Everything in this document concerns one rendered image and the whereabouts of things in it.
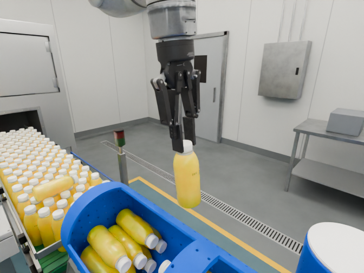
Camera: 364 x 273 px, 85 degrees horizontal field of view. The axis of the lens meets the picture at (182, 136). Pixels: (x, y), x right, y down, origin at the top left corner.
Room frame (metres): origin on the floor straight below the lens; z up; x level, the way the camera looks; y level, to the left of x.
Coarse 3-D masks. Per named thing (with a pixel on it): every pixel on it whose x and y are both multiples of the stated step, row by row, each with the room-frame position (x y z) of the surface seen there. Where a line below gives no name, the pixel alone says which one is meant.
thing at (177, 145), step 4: (180, 124) 0.42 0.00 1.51; (180, 128) 0.41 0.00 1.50; (180, 132) 0.41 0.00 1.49; (180, 136) 0.41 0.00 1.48; (172, 140) 0.43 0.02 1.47; (176, 140) 0.42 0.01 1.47; (180, 140) 0.41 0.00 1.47; (172, 144) 0.43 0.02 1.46; (176, 144) 0.43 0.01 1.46; (180, 144) 0.42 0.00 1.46; (176, 148) 0.43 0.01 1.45; (180, 148) 0.42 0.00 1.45; (180, 152) 0.42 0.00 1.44
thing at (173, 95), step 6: (180, 72) 0.41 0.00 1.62; (180, 78) 0.41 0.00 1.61; (180, 84) 0.41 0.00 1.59; (168, 90) 0.42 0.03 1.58; (174, 90) 0.41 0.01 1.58; (180, 90) 0.41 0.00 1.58; (168, 96) 0.42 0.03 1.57; (174, 96) 0.41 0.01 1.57; (174, 102) 0.41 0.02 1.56; (174, 108) 0.41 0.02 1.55; (174, 114) 0.41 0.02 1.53; (174, 120) 0.41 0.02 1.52
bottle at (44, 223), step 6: (48, 216) 0.65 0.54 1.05; (42, 222) 0.63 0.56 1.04; (48, 222) 0.64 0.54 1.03; (42, 228) 0.63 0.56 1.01; (48, 228) 0.63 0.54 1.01; (42, 234) 0.63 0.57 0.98; (48, 234) 0.63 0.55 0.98; (42, 240) 0.63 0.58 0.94; (48, 240) 0.63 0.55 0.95; (54, 240) 0.64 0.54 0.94
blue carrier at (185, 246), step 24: (96, 192) 0.56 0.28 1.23; (120, 192) 0.66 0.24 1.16; (72, 216) 0.50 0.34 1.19; (96, 216) 0.58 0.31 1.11; (144, 216) 0.64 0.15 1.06; (168, 216) 0.47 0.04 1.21; (72, 240) 0.51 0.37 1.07; (168, 240) 0.54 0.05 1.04; (192, 240) 0.48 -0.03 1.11; (192, 264) 0.30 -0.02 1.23; (216, 264) 0.42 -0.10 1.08; (240, 264) 0.32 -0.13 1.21
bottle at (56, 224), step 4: (64, 216) 0.65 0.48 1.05; (52, 220) 0.63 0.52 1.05; (56, 220) 0.63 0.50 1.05; (60, 220) 0.63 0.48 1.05; (52, 224) 0.62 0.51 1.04; (56, 224) 0.62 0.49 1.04; (60, 224) 0.62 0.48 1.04; (52, 228) 0.62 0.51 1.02; (56, 228) 0.61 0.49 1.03; (60, 228) 0.62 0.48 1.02; (56, 232) 0.61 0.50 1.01; (60, 232) 0.62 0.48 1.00; (56, 236) 0.61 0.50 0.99; (60, 236) 0.61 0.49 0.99; (56, 240) 0.61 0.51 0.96; (60, 248) 0.61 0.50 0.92; (64, 248) 0.62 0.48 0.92
